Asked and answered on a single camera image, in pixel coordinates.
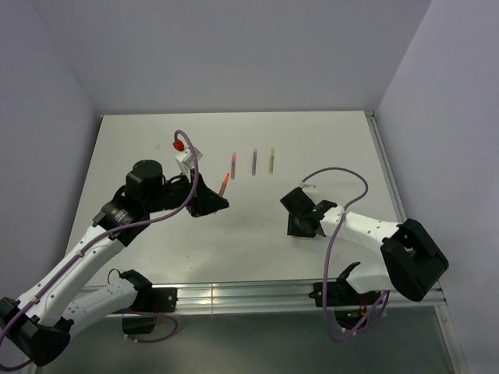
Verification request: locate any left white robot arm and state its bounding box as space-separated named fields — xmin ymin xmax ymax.
xmin=1 ymin=160 xmax=229 ymax=366

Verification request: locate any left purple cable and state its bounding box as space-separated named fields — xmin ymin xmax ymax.
xmin=0 ymin=129 xmax=202 ymax=370

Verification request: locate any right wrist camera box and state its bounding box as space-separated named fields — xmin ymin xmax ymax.
xmin=299 ymin=182 xmax=318 ymax=193

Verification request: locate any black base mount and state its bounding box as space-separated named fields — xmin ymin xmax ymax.
xmin=122 ymin=288 xmax=179 ymax=339
xmin=309 ymin=280 xmax=378 ymax=330

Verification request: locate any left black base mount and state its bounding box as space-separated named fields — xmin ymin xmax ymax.
xmin=122 ymin=288 xmax=179 ymax=339

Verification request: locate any aluminium rail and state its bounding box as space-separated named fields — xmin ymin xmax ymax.
xmin=364 ymin=111 xmax=406 ymax=221
xmin=41 ymin=274 xmax=448 ymax=319

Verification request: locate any yellow highlighter pen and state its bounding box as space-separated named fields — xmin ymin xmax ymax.
xmin=268 ymin=147 xmax=275 ymax=175

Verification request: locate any orange highlighter pen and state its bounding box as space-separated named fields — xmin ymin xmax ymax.
xmin=218 ymin=173 xmax=230 ymax=197

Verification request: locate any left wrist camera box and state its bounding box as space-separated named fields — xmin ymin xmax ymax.
xmin=172 ymin=140 xmax=194 ymax=177

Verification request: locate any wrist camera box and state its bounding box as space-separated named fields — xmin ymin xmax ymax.
xmin=172 ymin=140 xmax=194 ymax=177
xmin=299 ymin=182 xmax=318 ymax=193

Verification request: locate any purple highlighter pen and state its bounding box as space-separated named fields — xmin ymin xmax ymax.
xmin=251 ymin=148 xmax=258 ymax=177

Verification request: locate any red highlighter pen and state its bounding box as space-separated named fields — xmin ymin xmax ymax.
xmin=229 ymin=152 xmax=237 ymax=180

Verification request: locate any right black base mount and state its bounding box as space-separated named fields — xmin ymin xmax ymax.
xmin=309 ymin=280 xmax=378 ymax=330

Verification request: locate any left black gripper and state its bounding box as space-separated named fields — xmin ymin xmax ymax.
xmin=144 ymin=168 xmax=228 ymax=217

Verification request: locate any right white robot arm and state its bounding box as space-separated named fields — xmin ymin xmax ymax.
xmin=280 ymin=187 xmax=449 ymax=304

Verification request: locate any aluminium front rail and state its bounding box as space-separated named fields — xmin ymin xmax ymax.
xmin=41 ymin=274 xmax=448 ymax=319

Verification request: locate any aluminium right side rail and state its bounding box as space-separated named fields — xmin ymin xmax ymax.
xmin=364 ymin=111 xmax=406 ymax=221

